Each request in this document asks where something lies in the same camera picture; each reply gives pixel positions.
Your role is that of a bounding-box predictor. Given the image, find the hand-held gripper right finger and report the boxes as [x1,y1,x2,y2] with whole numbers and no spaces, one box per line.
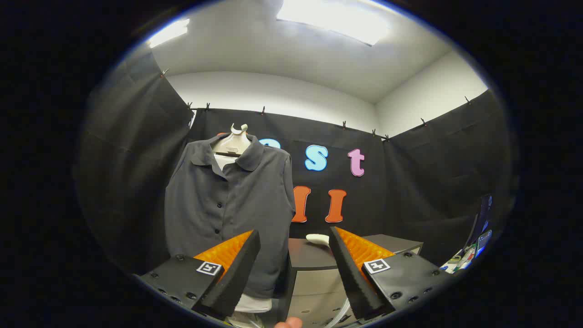
[329,226,456,320]

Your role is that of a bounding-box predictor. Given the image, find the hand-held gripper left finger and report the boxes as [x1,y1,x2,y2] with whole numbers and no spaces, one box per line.
[137,229,261,319]

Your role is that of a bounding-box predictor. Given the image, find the dark grey button-up shirt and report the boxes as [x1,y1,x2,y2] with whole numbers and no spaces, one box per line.
[164,133,294,301]

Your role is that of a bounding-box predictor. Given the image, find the beige clothes hanger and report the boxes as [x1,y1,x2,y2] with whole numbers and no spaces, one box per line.
[212,123,252,158]

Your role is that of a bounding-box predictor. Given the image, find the white undershirt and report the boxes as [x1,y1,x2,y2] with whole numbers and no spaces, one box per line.
[213,154,274,314]

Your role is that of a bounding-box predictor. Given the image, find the dark cabinet with beige drawers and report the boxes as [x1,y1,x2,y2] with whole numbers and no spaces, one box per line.
[278,234,424,327]

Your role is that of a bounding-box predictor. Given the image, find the cluttered white desk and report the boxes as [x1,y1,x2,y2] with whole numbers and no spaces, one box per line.
[440,244,483,274]

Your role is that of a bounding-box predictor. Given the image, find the small ceiling light panel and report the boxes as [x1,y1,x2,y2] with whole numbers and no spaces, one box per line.
[148,18,190,48]

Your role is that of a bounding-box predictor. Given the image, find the large ceiling light panel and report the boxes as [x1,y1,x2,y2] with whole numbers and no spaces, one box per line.
[276,0,391,46]

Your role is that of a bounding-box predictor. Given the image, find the translucent steamer hose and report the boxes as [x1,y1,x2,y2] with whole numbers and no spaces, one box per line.
[324,298,352,328]

